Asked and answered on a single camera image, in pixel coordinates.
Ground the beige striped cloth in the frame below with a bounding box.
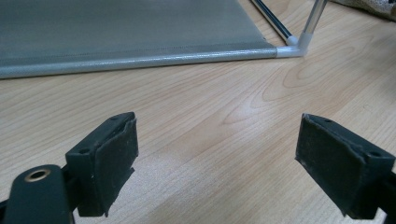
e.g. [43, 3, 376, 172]
[330, 0, 396, 22]

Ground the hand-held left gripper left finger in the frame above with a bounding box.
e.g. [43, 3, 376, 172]
[64, 111, 139, 217]

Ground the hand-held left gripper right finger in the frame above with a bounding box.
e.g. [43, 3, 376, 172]
[294, 113, 396, 220]

